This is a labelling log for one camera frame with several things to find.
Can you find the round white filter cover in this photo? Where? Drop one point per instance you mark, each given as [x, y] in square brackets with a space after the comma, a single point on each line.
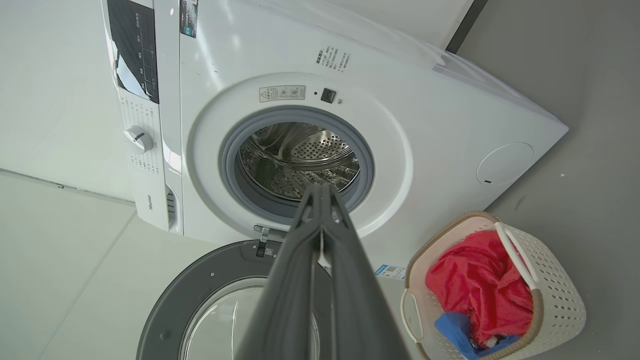
[505, 164]

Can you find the white front-load washing machine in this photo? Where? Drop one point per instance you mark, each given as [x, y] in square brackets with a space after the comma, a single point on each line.
[425, 100]

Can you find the white program knob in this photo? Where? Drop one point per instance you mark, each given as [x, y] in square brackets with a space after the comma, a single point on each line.
[138, 140]

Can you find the white plastic laundry basket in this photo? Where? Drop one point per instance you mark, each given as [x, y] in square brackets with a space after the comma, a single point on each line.
[560, 300]

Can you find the blue garment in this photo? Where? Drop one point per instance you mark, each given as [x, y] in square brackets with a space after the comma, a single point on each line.
[452, 330]

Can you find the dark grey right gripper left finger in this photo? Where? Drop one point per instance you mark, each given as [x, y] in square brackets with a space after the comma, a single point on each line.
[285, 300]

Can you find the black baseboard strip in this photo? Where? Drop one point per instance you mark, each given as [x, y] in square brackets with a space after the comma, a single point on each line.
[465, 25]

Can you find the blue energy label sticker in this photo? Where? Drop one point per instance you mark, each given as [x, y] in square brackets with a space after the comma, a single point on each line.
[390, 272]

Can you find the black door lock slot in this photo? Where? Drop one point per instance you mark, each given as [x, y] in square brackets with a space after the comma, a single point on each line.
[328, 95]

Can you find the white warning sticker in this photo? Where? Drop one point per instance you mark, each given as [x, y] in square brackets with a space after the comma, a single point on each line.
[282, 93]

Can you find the black control panel display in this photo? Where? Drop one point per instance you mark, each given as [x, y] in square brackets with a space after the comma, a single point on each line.
[132, 50]

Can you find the dark promotional sticker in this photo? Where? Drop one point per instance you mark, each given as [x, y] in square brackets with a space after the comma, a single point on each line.
[189, 17]

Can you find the metal door hinge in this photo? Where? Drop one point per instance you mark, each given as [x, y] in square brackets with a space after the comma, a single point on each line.
[262, 240]

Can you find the stainless steel washer drum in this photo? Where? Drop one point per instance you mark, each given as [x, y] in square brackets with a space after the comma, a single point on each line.
[300, 150]

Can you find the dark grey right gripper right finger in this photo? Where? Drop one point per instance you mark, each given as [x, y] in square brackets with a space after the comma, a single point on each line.
[360, 310]

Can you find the black round washer door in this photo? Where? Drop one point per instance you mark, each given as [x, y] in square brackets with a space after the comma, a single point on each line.
[190, 290]

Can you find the red garment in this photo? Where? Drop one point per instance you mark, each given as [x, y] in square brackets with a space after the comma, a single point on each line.
[475, 285]

